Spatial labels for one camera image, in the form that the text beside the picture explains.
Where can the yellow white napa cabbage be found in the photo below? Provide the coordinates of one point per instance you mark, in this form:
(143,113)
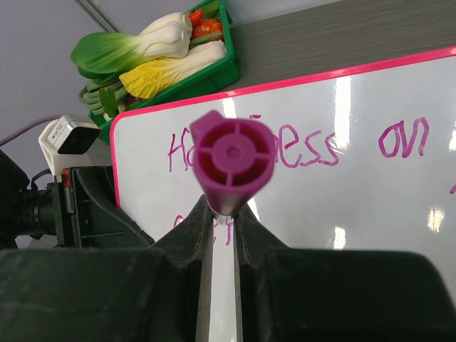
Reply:
(148,79)

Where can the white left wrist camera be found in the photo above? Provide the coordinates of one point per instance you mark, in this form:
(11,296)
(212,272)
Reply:
(65,142)

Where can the purple capped marker pen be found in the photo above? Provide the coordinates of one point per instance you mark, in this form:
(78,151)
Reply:
(233,159)

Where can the pink framed whiteboard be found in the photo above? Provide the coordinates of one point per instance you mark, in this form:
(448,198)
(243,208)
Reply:
(365,160)

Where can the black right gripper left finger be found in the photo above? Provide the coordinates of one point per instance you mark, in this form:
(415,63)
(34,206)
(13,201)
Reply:
(157,293)

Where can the orange red toy vegetable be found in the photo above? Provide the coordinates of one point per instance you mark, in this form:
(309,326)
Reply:
(205,29)

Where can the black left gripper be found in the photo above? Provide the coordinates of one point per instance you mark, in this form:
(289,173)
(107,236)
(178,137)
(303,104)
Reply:
(78,208)

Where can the green plastic vegetable tray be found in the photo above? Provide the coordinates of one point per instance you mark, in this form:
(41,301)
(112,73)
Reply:
(209,80)

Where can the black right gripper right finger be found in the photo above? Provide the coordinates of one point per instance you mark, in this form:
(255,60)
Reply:
(288,294)

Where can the green bok choy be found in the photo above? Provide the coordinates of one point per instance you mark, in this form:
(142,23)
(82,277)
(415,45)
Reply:
(106,53)

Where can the green scallion bunch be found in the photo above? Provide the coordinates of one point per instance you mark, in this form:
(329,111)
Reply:
(105,101)

